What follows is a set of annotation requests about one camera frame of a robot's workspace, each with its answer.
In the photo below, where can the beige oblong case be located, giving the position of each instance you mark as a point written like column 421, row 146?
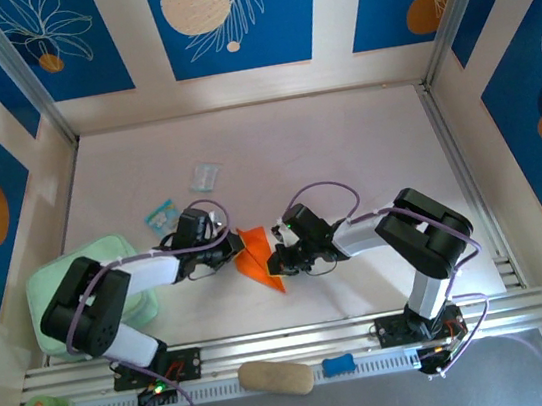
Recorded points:
column 275, row 378

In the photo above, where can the orange paper sheet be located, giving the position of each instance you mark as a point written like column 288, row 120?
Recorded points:
column 256, row 260

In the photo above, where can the mint green lidded box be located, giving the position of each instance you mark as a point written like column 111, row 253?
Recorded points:
column 116, row 250

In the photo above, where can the blue bone-shaped sponge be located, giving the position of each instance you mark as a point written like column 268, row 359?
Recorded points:
column 338, row 365

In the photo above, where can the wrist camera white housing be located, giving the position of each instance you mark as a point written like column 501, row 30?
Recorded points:
column 218, row 220
column 282, row 232

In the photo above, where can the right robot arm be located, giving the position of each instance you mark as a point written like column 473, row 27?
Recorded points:
column 421, row 232

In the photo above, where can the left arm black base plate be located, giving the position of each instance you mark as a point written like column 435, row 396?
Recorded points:
column 188, row 365

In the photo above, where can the blue cotton swab packet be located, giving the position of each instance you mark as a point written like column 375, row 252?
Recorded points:
column 162, row 218

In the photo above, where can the aluminium side rail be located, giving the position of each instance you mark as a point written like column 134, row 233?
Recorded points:
column 451, row 152
column 70, row 191

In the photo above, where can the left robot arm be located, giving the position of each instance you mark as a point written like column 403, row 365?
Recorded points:
column 145, row 276

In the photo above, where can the aluminium front rail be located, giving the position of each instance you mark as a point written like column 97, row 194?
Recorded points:
column 290, row 341

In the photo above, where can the left wrist camera white housing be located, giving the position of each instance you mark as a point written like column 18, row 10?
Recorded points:
column 218, row 220

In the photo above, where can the clear zip bag teal dots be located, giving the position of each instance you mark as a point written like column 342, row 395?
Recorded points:
column 206, row 177

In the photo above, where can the right wrist camera white housing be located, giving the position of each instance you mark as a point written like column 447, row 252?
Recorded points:
column 282, row 232

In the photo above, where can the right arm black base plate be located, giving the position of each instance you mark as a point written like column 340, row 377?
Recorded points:
column 392, row 330

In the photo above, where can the aluminium frame post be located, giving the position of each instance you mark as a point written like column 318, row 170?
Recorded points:
column 15, row 72
column 456, row 10

